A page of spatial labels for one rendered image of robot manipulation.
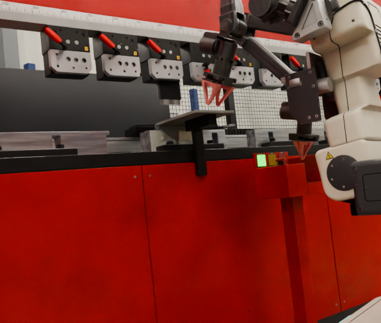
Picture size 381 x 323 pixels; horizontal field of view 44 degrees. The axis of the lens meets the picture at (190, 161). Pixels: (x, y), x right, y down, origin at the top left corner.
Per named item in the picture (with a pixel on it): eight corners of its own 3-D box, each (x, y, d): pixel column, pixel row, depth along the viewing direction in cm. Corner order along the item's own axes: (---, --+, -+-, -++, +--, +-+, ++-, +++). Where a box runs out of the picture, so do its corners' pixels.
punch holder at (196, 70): (193, 80, 196) (189, 41, 197) (182, 85, 203) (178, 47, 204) (221, 82, 205) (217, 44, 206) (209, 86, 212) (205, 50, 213)
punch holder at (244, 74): (230, 82, 208) (226, 45, 209) (218, 87, 215) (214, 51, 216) (255, 84, 217) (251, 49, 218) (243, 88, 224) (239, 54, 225)
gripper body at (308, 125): (298, 137, 189) (299, 118, 188) (319, 140, 181) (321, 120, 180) (287, 138, 185) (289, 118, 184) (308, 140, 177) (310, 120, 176)
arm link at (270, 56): (236, 27, 194) (251, 31, 202) (228, 39, 197) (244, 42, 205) (309, 91, 174) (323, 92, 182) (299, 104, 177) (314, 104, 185)
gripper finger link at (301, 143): (298, 157, 190) (299, 134, 189) (312, 159, 184) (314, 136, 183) (287, 158, 186) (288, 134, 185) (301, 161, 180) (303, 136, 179)
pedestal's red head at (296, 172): (289, 197, 171) (283, 147, 172) (257, 199, 183) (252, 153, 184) (324, 192, 183) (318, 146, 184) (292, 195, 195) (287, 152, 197)
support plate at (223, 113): (194, 112, 165) (194, 109, 165) (155, 125, 186) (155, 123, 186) (234, 113, 176) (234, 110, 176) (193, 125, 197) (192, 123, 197)
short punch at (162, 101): (161, 104, 190) (159, 80, 190) (158, 104, 191) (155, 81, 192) (181, 104, 196) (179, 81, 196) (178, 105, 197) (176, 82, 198)
